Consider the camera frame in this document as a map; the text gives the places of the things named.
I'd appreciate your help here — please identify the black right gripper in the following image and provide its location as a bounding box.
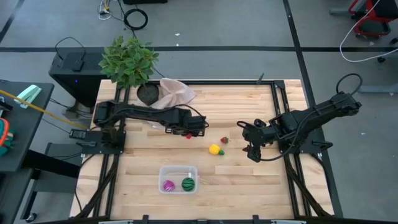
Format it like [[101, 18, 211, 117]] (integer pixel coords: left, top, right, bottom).
[[236, 119, 279, 163]]

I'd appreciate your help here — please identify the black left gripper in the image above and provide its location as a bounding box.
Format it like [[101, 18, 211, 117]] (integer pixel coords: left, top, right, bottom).
[[164, 106, 208, 138]]

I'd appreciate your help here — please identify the green striped toy watermelon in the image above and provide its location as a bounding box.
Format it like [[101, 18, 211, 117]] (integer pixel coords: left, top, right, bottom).
[[181, 177, 196, 192]]

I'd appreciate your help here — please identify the clear plastic tupperware container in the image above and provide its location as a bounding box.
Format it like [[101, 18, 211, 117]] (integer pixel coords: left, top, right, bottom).
[[157, 164, 199, 195]]

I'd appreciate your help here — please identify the beige cloth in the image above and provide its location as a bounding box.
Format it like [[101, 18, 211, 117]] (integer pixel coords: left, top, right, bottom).
[[152, 77, 197, 110]]

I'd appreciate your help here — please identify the dark round plant pot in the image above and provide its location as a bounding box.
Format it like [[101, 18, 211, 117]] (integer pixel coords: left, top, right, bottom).
[[136, 82, 161, 106]]

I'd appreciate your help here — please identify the green leafy plant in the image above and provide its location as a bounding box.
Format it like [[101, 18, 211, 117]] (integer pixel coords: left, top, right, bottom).
[[98, 35, 160, 90]]

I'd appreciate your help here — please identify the black computer tower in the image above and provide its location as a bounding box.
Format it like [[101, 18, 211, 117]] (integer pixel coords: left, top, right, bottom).
[[48, 46, 108, 108]]

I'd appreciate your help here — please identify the black power adapter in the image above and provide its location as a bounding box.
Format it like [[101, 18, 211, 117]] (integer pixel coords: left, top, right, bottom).
[[70, 58, 85, 72]]

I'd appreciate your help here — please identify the black box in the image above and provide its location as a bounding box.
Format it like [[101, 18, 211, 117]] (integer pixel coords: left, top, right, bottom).
[[123, 0, 169, 5]]

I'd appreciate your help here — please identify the grey metal floor bar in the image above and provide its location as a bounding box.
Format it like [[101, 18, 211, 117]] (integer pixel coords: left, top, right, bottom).
[[357, 83, 398, 95]]

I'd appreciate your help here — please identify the black side desk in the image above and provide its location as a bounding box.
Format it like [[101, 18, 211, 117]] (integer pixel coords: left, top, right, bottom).
[[0, 79, 85, 224]]

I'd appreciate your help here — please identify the mint green stapler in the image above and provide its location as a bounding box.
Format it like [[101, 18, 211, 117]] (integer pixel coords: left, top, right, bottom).
[[14, 84, 42, 110]]

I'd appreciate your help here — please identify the teal and orange bag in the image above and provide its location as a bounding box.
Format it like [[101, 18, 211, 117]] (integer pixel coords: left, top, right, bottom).
[[0, 117, 16, 157]]

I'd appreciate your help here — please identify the small black desk device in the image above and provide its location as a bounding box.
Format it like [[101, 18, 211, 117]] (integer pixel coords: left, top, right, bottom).
[[0, 95, 14, 112]]

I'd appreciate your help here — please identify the red framed black chair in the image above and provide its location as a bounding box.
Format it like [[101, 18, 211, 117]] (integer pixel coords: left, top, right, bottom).
[[329, 0, 398, 39]]

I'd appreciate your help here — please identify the black aluminium rig frame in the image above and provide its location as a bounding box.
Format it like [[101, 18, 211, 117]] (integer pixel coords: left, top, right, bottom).
[[70, 79, 345, 224]]

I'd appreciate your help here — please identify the silver aluminium post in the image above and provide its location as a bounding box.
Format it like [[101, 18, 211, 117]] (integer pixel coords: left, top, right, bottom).
[[98, 219, 134, 224], [270, 219, 307, 224]]

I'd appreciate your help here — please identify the black right arm cable loop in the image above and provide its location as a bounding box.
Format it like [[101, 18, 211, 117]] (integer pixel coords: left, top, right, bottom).
[[335, 73, 364, 96]]

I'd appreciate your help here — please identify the coiled black cable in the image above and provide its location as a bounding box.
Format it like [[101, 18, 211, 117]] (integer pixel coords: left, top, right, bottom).
[[123, 8, 149, 31]]

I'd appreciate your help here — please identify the long white cable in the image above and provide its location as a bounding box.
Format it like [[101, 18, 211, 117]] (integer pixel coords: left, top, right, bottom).
[[339, 0, 398, 63]]

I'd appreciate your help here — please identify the white cable bundle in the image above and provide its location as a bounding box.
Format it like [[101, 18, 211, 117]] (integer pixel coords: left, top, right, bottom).
[[98, 0, 113, 21]]

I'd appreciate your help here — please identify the yellow cable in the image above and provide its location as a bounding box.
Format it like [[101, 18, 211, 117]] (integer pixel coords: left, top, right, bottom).
[[0, 89, 90, 130]]

